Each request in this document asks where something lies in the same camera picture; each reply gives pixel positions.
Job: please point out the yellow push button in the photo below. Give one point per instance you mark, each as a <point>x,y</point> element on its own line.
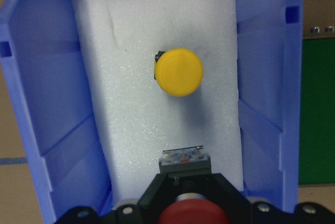
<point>178,72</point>

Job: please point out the left blue plastic bin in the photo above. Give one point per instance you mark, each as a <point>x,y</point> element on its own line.
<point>44,71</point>

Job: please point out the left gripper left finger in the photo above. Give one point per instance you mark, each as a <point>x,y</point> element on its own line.
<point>146,210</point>

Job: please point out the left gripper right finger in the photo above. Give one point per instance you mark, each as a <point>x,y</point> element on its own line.
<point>241,210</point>

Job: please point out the red push button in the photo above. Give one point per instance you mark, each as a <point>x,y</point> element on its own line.
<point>189,206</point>

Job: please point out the green conveyor belt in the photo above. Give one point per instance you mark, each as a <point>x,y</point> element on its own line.
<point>316,155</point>

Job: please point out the left white foam pad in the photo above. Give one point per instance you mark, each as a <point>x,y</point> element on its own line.
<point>136,119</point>

